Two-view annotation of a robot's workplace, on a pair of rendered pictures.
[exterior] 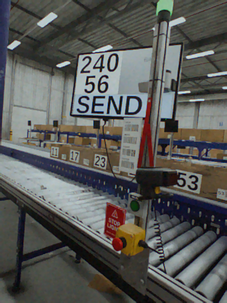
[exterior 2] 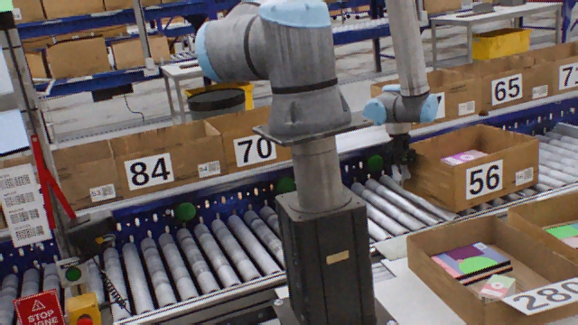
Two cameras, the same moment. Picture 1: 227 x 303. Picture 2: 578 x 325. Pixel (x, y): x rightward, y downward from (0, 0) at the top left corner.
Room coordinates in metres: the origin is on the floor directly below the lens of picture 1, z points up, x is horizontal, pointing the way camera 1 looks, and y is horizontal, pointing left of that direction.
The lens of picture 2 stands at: (-0.46, 0.81, 1.61)
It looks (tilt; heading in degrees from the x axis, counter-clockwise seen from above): 19 degrees down; 297
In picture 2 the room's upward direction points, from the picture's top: 8 degrees counter-clockwise
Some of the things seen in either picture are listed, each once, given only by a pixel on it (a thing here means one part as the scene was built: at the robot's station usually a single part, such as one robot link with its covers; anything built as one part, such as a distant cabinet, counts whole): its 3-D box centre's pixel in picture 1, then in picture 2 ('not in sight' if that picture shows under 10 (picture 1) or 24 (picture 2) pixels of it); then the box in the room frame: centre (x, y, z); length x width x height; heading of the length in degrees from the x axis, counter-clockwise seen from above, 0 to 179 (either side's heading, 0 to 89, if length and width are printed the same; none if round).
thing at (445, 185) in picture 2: not in sight; (468, 164); (-0.13, -1.25, 0.83); 0.39 x 0.29 x 0.17; 51
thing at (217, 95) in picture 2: not in sight; (221, 130); (2.27, -3.30, 0.32); 0.50 x 0.50 x 0.64
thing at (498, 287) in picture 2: not in sight; (497, 293); (-0.31, -0.50, 0.78); 0.10 x 0.06 x 0.05; 76
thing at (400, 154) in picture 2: not in sight; (400, 148); (0.08, -1.11, 0.94); 0.09 x 0.08 x 0.12; 136
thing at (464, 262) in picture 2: not in sight; (465, 261); (-0.21, -0.65, 0.78); 0.19 x 0.14 x 0.02; 44
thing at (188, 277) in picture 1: (207, 258); (136, 279); (0.77, -0.42, 0.72); 0.52 x 0.05 x 0.05; 136
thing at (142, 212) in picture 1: (137, 205); (73, 271); (0.65, -0.10, 0.95); 0.07 x 0.03 x 0.07; 46
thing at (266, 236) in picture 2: not in sight; (270, 240); (0.45, -0.74, 0.72); 0.52 x 0.05 x 0.05; 136
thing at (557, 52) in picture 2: not in sight; (563, 68); (-0.43, -2.29, 0.96); 0.39 x 0.29 x 0.17; 45
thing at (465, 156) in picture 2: not in sight; (466, 166); (-0.11, -1.35, 0.79); 0.16 x 0.11 x 0.07; 49
